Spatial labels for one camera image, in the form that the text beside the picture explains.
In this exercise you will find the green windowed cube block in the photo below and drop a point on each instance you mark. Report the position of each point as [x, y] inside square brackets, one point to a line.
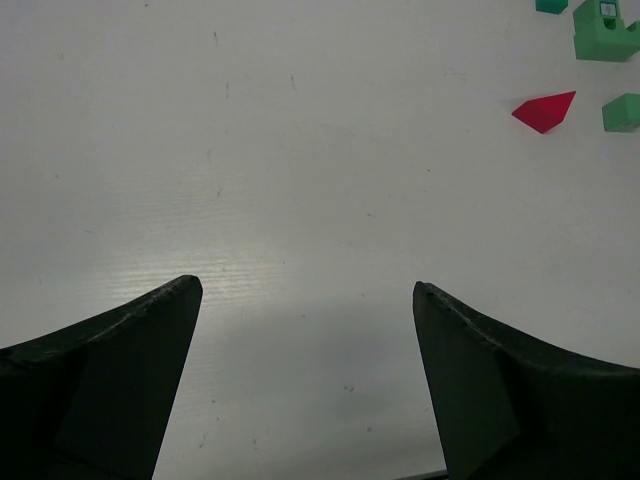
[599, 13]

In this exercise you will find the green castle notched block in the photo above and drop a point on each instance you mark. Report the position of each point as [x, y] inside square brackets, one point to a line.
[598, 44]

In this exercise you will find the green rectangular block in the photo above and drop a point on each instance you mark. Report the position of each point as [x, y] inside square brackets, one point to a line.
[555, 7]

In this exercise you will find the red triangular prism block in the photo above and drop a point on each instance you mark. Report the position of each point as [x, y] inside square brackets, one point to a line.
[543, 114]

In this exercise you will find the small green cube block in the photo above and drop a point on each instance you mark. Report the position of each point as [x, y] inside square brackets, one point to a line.
[621, 115]

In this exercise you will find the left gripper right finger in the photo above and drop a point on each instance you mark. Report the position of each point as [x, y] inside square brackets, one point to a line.
[510, 406]

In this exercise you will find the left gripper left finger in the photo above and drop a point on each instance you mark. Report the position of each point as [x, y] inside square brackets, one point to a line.
[93, 400]

